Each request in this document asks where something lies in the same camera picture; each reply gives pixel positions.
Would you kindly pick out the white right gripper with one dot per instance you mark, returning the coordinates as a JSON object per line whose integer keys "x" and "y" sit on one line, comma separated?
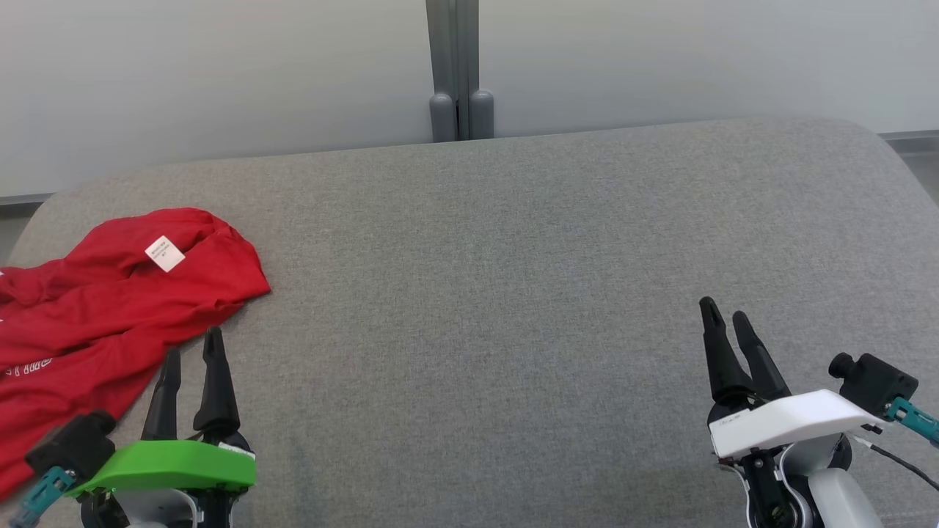
{"x": 792, "y": 422}

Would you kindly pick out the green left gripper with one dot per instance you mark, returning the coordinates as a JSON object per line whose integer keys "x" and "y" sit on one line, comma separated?
{"x": 176, "y": 466}

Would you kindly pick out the red shorts with white panel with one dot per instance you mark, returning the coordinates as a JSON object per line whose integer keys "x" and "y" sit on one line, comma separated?
{"x": 66, "y": 411}

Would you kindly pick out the red jersey with striped trim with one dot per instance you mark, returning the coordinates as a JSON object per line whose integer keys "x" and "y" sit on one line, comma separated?
{"x": 205, "y": 249}

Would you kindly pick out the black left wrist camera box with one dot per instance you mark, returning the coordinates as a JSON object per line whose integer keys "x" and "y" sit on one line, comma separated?
{"x": 70, "y": 447}

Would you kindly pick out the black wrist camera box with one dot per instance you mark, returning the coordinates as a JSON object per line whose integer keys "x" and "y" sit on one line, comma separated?
{"x": 877, "y": 381}
{"x": 70, "y": 447}

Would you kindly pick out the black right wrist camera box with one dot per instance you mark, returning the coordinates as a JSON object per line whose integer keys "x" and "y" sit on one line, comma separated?
{"x": 877, "y": 381}

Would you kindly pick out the grey metal partition post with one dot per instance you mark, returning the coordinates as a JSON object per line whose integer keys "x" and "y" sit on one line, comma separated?
{"x": 451, "y": 59}

